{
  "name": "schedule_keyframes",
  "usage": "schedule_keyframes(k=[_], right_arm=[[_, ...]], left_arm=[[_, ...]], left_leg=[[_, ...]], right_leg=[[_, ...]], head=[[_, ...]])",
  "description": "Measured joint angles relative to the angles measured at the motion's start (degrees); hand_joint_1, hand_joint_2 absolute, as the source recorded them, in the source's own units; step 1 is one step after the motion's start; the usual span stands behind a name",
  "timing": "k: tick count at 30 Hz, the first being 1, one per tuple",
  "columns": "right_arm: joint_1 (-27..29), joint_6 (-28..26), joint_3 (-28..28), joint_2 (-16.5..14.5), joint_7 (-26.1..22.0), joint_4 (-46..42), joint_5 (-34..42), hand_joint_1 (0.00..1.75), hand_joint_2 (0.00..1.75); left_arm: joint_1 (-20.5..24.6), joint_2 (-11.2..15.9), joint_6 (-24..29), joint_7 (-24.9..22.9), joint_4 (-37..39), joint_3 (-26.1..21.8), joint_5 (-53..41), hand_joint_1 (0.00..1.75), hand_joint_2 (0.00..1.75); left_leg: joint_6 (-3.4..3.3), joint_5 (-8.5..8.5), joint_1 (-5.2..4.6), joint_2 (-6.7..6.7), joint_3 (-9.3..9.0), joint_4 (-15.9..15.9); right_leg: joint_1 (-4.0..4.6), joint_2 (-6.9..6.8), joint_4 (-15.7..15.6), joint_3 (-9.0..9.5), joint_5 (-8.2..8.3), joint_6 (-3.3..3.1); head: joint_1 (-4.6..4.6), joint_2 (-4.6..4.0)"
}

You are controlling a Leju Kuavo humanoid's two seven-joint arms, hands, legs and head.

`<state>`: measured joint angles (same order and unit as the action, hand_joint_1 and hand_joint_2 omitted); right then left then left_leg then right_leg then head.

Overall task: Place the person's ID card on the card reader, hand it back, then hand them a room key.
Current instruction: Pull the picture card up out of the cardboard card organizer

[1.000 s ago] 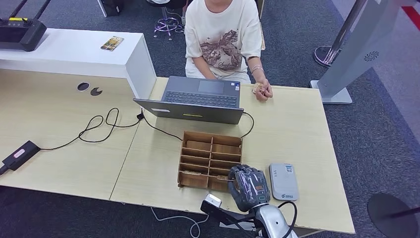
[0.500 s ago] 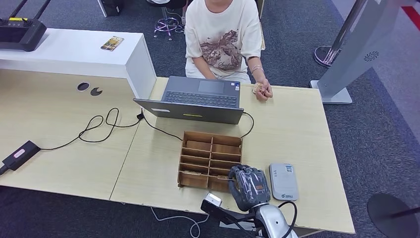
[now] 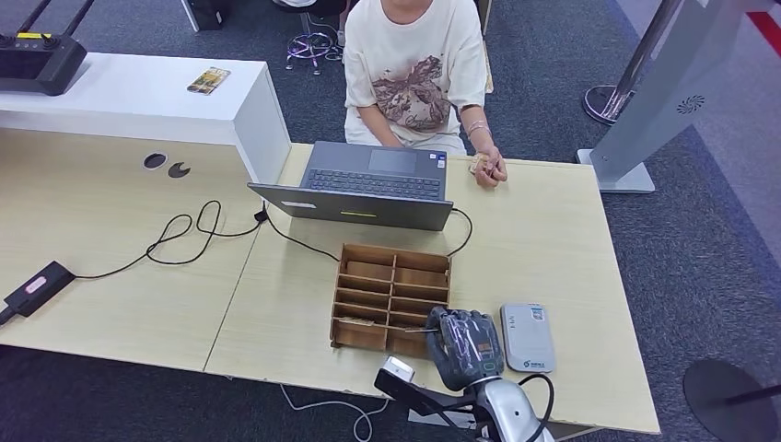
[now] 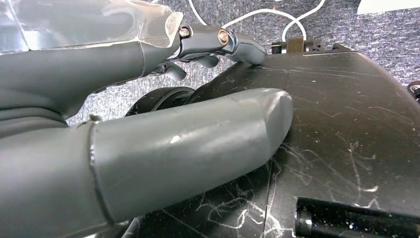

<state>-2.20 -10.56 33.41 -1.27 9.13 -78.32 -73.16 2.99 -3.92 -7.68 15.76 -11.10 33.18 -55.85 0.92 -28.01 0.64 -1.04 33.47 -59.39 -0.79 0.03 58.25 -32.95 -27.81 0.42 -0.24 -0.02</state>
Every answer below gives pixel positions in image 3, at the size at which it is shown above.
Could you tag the person's left hand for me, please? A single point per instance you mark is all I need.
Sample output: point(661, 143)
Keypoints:
point(494, 171)

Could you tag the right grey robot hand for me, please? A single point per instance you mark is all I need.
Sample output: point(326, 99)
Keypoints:
point(463, 348)

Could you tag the person's left forearm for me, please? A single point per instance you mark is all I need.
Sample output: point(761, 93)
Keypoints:
point(476, 116)

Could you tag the person's right forearm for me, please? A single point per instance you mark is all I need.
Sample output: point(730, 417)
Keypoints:
point(372, 125)

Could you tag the grey card reader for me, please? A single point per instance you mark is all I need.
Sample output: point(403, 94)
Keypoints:
point(525, 348)

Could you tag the wooden card organizer box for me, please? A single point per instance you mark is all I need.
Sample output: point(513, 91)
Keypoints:
point(366, 335)

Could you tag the person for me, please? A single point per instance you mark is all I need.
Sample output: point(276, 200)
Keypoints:
point(415, 36)

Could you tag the grey desk foot plate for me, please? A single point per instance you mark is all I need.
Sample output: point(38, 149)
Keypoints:
point(427, 419)

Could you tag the grey laptop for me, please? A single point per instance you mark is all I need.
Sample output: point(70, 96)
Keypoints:
point(372, 165)

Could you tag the grey kiosk stand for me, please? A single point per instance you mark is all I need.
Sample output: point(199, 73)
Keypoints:
point(671, 91)

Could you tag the chrome stool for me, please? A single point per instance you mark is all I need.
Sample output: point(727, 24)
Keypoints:
point(311, 46)

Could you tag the black round stanchion base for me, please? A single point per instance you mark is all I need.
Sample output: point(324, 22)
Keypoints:
point(720, 415)

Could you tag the red barrier belt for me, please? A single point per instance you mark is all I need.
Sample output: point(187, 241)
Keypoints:
point(767, 33)

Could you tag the black grommet cap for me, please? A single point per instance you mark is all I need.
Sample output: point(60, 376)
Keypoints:
point(179, 170)

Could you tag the black floor box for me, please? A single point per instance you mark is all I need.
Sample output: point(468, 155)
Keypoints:
point(207, 13)

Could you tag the white counter cabinet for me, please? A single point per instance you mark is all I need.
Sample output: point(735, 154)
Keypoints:
point(122, 91)

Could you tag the black power adapter brick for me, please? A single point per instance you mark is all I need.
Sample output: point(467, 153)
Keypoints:
point(36, 290)

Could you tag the black antenna controller unit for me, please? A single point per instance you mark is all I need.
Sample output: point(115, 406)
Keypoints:
point(36, 67)

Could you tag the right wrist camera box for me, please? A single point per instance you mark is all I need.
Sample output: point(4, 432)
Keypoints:
point(396, 372)

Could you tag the chrome stanchion post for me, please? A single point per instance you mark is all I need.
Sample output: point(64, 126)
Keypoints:
point(601, 105)

